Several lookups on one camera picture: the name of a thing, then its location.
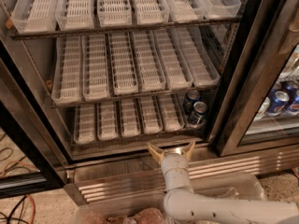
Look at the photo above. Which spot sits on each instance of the shelf tray five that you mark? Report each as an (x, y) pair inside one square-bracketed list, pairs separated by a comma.
[(186, 10), (170, 112), (176, 70)]

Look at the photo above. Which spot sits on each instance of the bottom shelf tray four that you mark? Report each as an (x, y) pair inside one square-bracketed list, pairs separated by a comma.
[(150, 115)]

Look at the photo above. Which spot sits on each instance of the open fridge glass door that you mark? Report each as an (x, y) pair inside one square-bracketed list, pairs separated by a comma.
[(22, 121)]

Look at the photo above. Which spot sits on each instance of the top shelf tray three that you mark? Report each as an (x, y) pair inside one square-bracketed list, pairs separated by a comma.
[(114, 12)]

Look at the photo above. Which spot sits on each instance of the right clear plastic bin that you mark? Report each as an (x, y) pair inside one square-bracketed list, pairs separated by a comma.
[(230, 185)]

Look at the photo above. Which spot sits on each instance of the middle shelf tray five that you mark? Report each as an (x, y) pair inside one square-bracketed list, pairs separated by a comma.
[(176, 70)]

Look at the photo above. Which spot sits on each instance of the pepsi can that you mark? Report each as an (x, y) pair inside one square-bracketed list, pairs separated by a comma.
[(278, 99), (191, 97), (292, 107), (198, 113), (290, 85)]

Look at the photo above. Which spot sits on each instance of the middle shelf tray one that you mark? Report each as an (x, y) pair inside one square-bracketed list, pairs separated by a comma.
[(67, 79)]

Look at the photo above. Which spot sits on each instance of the bottom shelf tray one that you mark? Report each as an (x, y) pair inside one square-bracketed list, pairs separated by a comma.
[(84, 128)]

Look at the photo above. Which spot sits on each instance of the clear plastic bin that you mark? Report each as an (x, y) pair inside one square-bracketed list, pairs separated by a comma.
[(125, 206), (230, 185)]

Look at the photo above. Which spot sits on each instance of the bottom shelf tray five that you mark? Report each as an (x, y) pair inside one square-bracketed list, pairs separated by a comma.
[(170, 112)]

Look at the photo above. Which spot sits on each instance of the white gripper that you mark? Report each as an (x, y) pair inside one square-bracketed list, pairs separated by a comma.
[(172, 161)]

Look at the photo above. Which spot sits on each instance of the steel fridge base grille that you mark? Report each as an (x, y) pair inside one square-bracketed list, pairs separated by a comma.
[(133, 174)]

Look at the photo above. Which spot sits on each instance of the silver can behind glass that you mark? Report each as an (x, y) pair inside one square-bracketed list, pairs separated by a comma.
[(263, 108)]

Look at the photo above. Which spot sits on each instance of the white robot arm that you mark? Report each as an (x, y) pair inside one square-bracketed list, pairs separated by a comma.
[(179, 178)]

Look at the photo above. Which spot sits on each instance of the shelf tray three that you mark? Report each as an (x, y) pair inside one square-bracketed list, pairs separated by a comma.
[(114, 12), (122, 64), (129, 118)]

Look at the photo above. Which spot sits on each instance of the bottom shelf tray three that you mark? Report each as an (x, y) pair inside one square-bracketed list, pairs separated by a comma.
[(129, 118)]

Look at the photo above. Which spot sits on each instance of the top shelf tray four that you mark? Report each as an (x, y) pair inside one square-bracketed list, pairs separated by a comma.
[(151, 11)]

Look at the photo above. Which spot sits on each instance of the shelf tray four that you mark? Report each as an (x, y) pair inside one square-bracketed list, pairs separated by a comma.
[(150, 115), (148, 63), (151, 11)]

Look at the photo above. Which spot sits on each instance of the shelf tray one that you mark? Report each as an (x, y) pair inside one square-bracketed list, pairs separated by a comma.
[(67, 79), (34, 16), (84, 128)]

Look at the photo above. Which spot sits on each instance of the top shelf tray five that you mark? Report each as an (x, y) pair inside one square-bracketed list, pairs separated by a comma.
[(186, 10)]

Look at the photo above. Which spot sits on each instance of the left clear plastic bin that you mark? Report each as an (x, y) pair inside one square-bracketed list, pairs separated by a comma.
[(125, 206)]

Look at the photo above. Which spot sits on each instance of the middle shelf tray four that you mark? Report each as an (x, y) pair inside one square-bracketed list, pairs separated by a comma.
[(148, 63)]

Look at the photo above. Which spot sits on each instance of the shelf tray two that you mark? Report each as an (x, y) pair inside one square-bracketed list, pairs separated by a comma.
[(75, 14), (95, 74), (107, 128)]

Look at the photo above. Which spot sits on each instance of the top shelf tray two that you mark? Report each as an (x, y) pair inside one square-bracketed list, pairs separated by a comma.
[(75, 14)]

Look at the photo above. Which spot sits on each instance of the right fridge glass door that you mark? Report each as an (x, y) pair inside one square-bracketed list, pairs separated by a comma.
[(243, 132)]

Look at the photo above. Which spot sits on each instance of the middle shelf tray two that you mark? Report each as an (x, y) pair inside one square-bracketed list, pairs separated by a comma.
[(95, 74)]

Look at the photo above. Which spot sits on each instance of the bottom shelf tray two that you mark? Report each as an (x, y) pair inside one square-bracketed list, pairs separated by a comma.
[(107, 128)]

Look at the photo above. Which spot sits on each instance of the middle shelf tray three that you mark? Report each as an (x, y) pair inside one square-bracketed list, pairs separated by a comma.
[(122, 64)]

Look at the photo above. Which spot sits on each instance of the top shelf tray six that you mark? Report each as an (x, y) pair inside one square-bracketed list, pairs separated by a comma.
[(217, 9)]

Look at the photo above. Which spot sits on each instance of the top shelf tray one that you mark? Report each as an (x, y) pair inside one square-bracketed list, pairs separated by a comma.
[(34, 16)]

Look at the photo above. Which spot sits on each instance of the middle shelf tray six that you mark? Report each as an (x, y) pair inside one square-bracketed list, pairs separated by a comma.
[(203, 71)]

